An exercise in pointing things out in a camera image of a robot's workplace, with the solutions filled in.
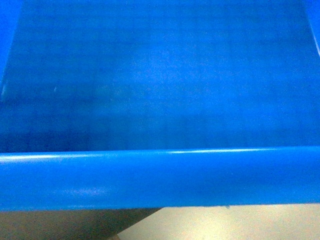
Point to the large blue plastic crate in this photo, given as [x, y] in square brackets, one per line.
[123, 104]

